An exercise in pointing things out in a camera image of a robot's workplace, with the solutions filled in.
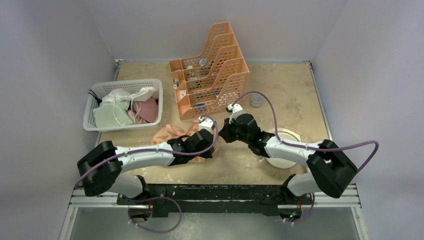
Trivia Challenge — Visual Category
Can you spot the floral mesh laundry bag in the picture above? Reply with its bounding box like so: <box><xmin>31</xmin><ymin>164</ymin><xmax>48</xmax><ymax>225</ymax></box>
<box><xmin>151</xmin><ymin>120</ymin><xmax>218</xmax><ymax>166</ymax></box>

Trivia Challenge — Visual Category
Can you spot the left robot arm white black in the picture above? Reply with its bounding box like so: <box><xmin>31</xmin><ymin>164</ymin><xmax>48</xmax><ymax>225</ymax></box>
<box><xmin>75</xmin><ymin>129</ymin><xmax>218</xmax><ymax>205</ymax></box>

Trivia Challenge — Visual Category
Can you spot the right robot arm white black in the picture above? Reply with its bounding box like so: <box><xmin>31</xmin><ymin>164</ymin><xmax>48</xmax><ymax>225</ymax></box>
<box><xmin>219</xmin><ymin>113</ymin><xmax>359</xmax><ymax>204</ymax></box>

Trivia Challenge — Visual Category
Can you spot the white round mesh laundry bag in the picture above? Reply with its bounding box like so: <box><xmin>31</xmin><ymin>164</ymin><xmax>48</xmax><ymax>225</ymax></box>
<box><xmin>266</xmin><ymin>128</ymin><xmax>301</xmax><ymax>169</ymax></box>

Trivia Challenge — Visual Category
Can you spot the orange file organizer rack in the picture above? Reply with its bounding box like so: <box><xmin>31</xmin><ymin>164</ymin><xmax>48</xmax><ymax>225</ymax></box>
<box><xmin>169</xmin><ymin>22</ymin><xmax>250</xmax><ymax>120</ymax></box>

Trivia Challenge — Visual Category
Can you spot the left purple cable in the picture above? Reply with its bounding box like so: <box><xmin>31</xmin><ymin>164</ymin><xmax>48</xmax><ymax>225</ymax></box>
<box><xmin>74</xmin><ymin>115</ymin><xmax>220</xmax><ymax>190</ymax></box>

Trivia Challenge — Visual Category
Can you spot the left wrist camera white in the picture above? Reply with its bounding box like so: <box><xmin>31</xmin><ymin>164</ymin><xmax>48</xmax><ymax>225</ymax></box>
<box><xmin>198</xmin><ymin>116</ymin><xmax>216</xmax><ymax>134</ymax></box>

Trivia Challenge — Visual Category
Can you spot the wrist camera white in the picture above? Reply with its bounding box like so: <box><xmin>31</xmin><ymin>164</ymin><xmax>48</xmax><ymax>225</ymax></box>
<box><xmin>198</xmin><ymin>116</ymin><xmax>216</xmax><ymax>134</ymax></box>
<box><xmin>226</xmin><ymin>103</ymin><xmax>245</xmax><ymax>124</ymax></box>

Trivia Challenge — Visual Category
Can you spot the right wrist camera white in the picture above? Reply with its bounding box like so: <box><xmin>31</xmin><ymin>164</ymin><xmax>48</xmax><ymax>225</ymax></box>
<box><xmin>226</xmin><ymin>103</ymin><xmax>245</xmax><ymax>124</ymax></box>

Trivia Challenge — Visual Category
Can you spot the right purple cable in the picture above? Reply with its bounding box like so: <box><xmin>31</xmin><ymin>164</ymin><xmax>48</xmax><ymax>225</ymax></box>
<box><xmin>231</xmin><ymin>91</ymin><xmax>380</xmax><ymax>175</ymax></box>

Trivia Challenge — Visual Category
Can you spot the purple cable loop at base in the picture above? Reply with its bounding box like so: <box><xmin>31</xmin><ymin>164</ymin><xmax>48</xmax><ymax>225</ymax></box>
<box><xmin>127</xmin><ymin>197</ymin><xmax>182</xmax><ymax>235</ymax></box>

